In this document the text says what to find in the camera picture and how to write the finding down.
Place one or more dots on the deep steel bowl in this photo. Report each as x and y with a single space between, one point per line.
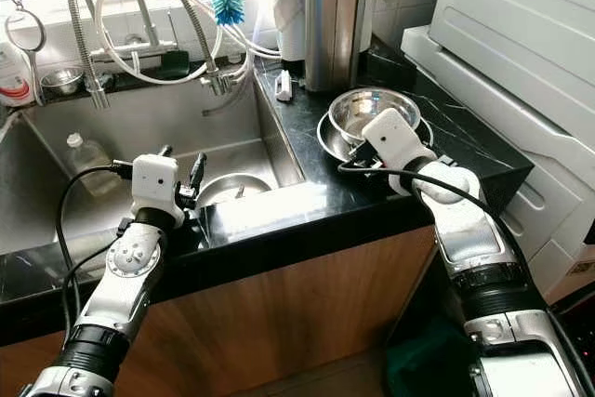
358 109

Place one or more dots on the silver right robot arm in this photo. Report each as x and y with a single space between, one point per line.
474 230

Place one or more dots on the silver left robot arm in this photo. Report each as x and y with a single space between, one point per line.
125 290

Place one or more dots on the wide steel plate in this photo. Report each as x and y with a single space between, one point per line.
330 141

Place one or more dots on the stainless steel sink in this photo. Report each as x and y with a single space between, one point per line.
139 123

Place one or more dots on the shallow steel dish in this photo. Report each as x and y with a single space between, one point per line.
237 188

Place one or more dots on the clear plastic bottle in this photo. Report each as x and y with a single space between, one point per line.
91 166

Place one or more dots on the black sponge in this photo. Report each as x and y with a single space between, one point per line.
172 64

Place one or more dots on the small white clip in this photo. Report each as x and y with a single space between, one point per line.
284 86

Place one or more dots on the steel knife block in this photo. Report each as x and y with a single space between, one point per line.
337 30

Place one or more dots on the small steel bowl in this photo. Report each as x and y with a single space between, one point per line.
61 82

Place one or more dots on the steel spring faucet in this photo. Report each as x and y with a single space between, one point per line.
84 39

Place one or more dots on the wooden cabinet front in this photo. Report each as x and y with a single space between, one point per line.
270 323

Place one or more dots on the white detergent bottle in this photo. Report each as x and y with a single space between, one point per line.
14 81

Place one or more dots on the white washing machine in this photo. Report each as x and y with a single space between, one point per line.
521 16

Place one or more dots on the dark green cloth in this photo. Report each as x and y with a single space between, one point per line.
423 374

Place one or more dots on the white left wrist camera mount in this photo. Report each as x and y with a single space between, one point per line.
156 183

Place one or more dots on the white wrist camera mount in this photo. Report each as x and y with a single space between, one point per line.
156 183
395 137

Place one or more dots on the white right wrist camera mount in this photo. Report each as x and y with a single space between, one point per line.
395 137

